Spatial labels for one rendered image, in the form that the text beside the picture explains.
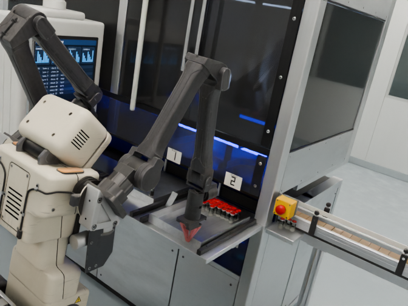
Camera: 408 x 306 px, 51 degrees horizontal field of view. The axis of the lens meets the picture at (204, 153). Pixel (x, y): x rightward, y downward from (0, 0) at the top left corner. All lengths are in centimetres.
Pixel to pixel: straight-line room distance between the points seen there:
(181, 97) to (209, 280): 113
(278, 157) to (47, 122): 91
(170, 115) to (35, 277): 63
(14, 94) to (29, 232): 85
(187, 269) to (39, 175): 118
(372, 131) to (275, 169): 469
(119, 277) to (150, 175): 145
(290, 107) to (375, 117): 470
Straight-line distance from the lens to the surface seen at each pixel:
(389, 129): 632
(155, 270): 233
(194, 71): 123
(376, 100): 633
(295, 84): 167
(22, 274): 146
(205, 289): 215
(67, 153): 118
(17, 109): 198
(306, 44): 166
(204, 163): 141
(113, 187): 113
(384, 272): 184
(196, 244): 158
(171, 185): 205
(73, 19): 212
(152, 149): 118
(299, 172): 197
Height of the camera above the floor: 169
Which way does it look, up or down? 18 degrees down
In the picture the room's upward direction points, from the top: 10 degrees clockwise
